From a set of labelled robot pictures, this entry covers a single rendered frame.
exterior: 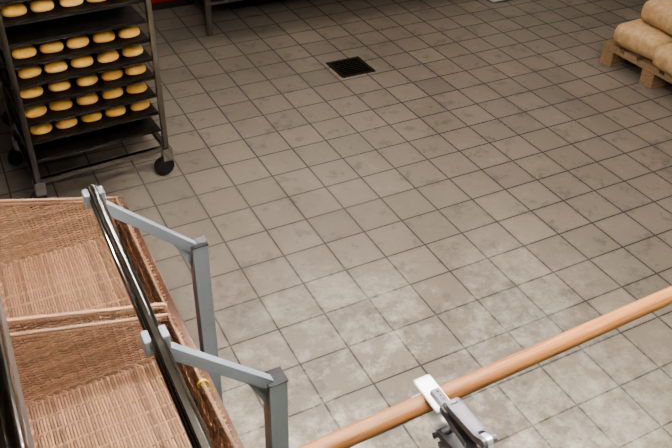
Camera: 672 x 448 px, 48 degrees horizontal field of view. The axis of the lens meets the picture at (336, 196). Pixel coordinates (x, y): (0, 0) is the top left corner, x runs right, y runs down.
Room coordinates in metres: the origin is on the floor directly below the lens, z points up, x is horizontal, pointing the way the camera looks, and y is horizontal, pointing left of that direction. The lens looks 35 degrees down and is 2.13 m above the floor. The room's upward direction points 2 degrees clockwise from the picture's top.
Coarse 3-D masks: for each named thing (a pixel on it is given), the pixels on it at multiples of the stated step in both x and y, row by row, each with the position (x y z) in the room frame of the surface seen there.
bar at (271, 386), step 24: (96, 192) 1.35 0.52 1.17; (96, 216) 1.28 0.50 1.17; (120, 216) 1.38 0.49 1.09; (120, 240) 1.19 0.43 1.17; (168, 240) 1.42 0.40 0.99; (192, 240) 1.46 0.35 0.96; (120, 264) 1.12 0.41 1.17; (192, 264) 1.45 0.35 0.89; (144, 312) 0.98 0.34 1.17; (144, 336) 0.93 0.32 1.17; (168, 336) 0.93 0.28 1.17; (216, 336) 1.46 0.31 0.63; (168, 360) 0.87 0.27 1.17; (192, 360) 0.96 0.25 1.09; (216, 360) 0.98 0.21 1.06; (168, 384) 0.83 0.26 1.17; (216, 384) 1.45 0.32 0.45; (264, 384) 1.02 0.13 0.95; (192, 408) 0.78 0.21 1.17; (264, 408) 1.04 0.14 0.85; (192, 432) 0.73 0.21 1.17; (288, 432) 1.03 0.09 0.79
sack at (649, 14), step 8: (656, 0) 4.62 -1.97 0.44; (664, 0) 4.63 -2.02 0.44; (648, 8) 4.59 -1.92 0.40; (656, 8) 4.54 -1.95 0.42; (664, 8) 4.50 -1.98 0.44; (648, 16) 4.57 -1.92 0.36; (656, 16) 4.51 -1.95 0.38; (664, 16) 4.45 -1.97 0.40; (656, 24) 4.49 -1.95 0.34; (664, 24) 4.43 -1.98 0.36
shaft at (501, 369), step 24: (624, 312) 0.99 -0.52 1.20; (648, 312) 1.01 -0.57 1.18; (576, 336) 0.93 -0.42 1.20; (504, 360) 0.87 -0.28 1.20; (528, 360) 0.87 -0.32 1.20; (456, 384) 0.81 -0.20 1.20; (480, 384) 0.82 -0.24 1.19; (408, 408) 0.76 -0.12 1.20; (432, 408) 0.78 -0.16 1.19; (336, 432) 0.72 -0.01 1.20; (360, 432) 0.72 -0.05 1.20
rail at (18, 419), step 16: (0, 320) 0.71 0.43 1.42; (0, 336) 0.67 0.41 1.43; (0, 352) 0.64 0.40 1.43; (0, 368) 0.62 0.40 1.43; (0, 384) 0.60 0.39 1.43; (0, 400) 0.57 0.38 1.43; (16, 400) 0.58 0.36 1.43; (0, 416) 0.55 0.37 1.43; (16, 416) 0.55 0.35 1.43; (16, 432) 0.53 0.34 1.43
